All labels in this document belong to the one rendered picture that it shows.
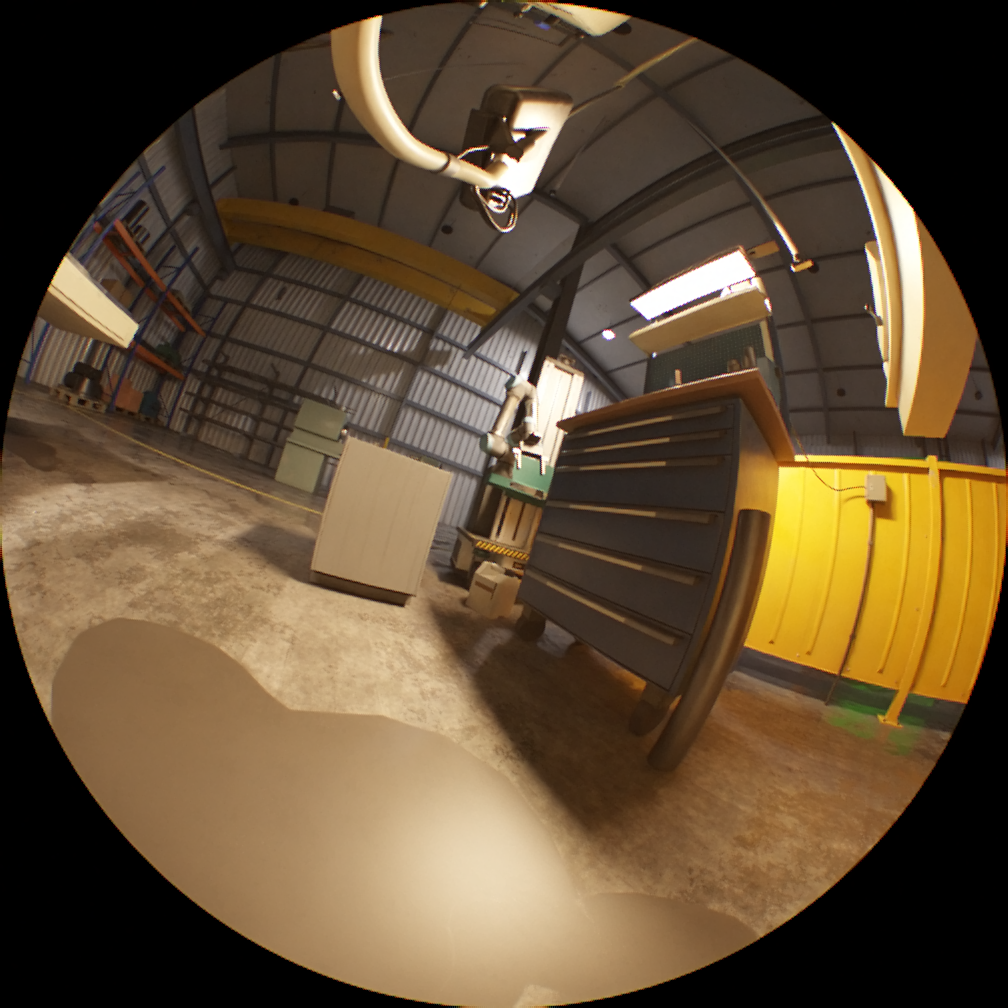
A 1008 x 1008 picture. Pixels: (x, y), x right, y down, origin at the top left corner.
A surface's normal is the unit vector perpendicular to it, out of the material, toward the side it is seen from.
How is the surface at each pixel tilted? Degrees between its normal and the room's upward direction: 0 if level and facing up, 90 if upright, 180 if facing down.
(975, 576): 90
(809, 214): 169
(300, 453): 90
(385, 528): 90
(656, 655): 90
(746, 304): 180
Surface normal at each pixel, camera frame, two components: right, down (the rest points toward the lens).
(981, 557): -0.83, -0.29
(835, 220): -0.44, 0.88
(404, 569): 0.47, 0.07
